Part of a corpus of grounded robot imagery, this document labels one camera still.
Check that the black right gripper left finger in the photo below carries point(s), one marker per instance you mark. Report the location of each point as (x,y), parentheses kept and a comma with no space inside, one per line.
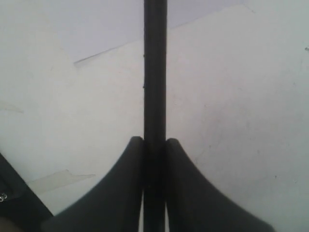
(113,205)

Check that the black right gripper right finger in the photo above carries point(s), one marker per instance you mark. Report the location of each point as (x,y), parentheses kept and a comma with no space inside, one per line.
(195,205)

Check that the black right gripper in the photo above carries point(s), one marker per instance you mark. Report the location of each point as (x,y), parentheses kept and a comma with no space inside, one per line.
(18,203)

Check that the black paintbrush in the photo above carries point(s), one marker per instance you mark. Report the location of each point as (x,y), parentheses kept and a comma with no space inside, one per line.
(155,48)

